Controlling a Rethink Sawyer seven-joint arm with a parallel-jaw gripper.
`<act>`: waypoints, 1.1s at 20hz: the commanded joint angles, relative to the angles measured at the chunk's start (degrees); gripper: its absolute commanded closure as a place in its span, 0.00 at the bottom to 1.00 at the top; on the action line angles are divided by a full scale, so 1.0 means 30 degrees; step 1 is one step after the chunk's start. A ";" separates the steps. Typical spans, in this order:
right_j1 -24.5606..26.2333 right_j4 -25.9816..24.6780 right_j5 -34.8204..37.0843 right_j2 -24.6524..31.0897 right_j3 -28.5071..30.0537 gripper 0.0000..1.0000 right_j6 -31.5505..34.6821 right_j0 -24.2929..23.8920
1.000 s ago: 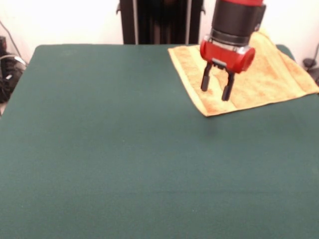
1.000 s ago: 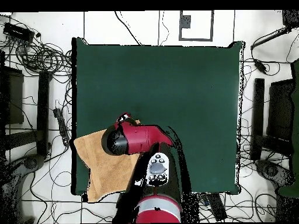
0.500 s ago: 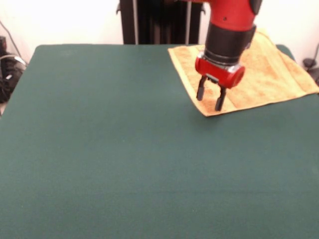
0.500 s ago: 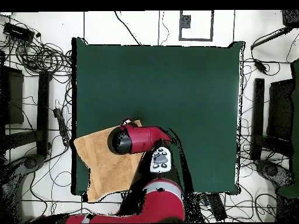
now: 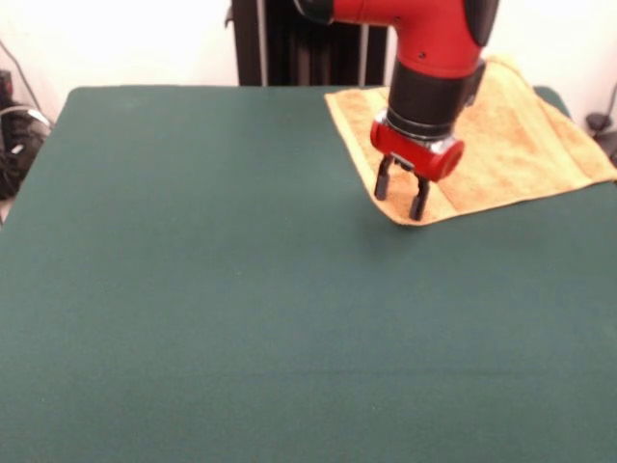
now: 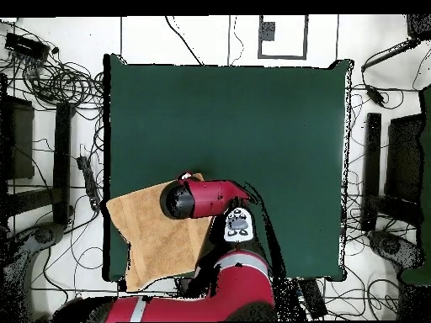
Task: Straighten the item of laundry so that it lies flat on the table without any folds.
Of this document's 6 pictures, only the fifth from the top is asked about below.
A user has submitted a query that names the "yellow-orange terry towel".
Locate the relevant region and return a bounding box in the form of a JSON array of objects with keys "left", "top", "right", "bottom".
[{"left": 323, "top": 54, "right": 617, "bottom": 228}]

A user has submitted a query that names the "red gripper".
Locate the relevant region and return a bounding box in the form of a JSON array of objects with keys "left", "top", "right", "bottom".
[{"left": 369, "top": 111, "right": 467, "bottom": 223}]

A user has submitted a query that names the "dark green table cloth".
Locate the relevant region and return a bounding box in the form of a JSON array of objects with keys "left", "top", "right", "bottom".
[{"left": 0, "top": 85, "right": 617, "bottom": 463}]

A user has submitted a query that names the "dark wheeled stand base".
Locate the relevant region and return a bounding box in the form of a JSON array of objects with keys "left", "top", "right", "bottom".
[
  {"left": 0, "top": 69, "right": 55, "bottom": 200},
  {"left": 585, "top": 111, "right": 617, "bottom": 165}
]

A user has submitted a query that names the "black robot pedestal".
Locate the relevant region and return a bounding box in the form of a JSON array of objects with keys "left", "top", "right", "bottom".
[{"left": 224, "top": 0, "right": 399, "bottom": 88}]

